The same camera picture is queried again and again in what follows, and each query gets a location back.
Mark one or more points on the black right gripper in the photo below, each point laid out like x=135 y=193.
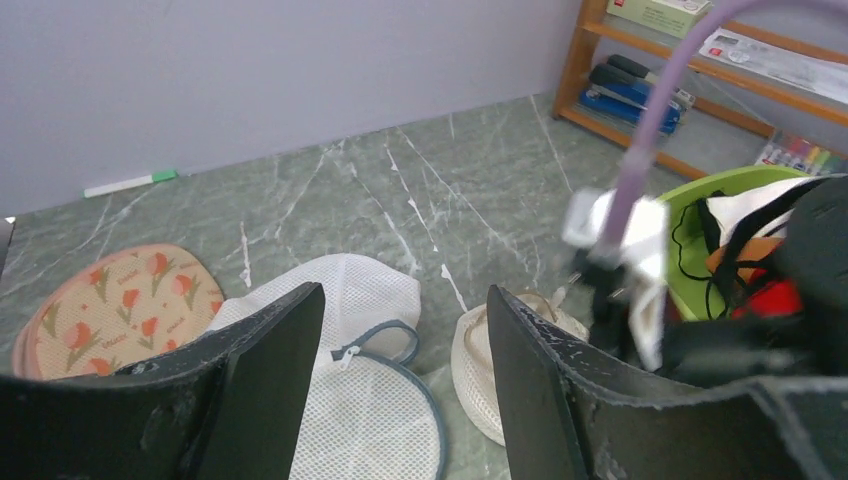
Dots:
x=809 y=341

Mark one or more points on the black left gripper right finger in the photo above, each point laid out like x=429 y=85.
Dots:
x=570 y=411

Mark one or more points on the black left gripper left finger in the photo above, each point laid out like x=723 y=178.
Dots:
x=228 y=405

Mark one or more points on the orange red bra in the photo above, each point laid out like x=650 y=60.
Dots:
x=742 y=271

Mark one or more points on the beige-trim mesh laundry bag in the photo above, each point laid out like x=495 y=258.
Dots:
x=472 y=360

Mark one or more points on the blue-trim mesh laundry bag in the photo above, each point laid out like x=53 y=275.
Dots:
x=367 y=416

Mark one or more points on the floral pink bra pad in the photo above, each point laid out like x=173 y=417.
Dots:
x=129 y=306

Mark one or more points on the green plastic basket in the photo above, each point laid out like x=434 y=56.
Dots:
x=687 y=252

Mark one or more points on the white cloth in basket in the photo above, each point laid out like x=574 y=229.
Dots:
x=728 y=211

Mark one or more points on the colourful packet on lower shelf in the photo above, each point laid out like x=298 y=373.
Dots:
x=792 y=151

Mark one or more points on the green and white marker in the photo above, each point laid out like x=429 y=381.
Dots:
x=154 y=178

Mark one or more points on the white packaged item on shelf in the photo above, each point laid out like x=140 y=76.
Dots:
x=824 y=78

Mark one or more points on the blue item on shelf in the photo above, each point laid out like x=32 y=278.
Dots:
x=619 y=87

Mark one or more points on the green white box on shelf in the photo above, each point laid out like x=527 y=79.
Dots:
x=671 y=17

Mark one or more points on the orange wooden shelf rack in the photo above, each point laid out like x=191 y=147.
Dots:
x=734 y=112

